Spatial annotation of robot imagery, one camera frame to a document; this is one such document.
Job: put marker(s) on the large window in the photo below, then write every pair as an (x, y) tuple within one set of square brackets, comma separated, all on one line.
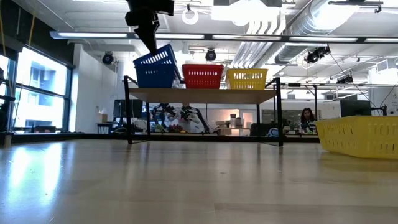
[(40, 93)]

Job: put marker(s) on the wooden shelf with black legs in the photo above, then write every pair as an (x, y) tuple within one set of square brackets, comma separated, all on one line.
[(202, 96)]

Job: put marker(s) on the black computer monitor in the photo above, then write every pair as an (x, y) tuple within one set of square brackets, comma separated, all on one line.
[(356, 108), (124, 109)]

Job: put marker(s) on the person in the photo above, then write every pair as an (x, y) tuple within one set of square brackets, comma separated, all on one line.
[(308, 119)]

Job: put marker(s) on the black round ceiling spotlight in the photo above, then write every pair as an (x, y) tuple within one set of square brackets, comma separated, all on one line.
[(210, 55), (108, 58)]

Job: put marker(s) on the yellow plastic basket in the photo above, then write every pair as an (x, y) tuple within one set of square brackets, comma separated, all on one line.
[(245, 81), (357, 137)]

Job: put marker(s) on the white ceiling pipes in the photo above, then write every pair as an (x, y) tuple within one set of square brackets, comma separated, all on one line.
[(248, 53)]

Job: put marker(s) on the black aluminium table frame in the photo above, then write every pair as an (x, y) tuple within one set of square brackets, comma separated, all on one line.
[(77, 137)]

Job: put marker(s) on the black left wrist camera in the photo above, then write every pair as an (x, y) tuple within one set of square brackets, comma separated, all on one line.
[(166, 7)]

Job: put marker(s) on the black ceiling track light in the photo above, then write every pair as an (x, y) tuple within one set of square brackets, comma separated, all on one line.
[(315, 55)]

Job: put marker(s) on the black ceiling rail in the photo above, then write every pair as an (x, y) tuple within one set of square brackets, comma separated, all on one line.
[(354, 2)]

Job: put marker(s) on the silver ventilation duct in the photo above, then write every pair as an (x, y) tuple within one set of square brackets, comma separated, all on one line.
[(311, 25)]

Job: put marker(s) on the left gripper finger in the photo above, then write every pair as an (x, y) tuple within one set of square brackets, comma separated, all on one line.
[(154, 34), (144, 35)]

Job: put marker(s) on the stack of beige boxes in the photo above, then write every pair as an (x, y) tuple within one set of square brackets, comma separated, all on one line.
[(233, 123)]

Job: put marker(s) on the long ceiling light bar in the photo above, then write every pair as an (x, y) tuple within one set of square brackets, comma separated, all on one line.
[(93, 35)]

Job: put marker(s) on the red plastic basket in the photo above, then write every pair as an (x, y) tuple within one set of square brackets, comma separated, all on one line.
[(202, 79)]

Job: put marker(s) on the blue plastic basket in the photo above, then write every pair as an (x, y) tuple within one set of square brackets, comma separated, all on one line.
[(155, 81), (164, 57)]

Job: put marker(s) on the background black robot arm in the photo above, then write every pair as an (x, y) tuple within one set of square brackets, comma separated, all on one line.
[(194, 116), (161, 113)]

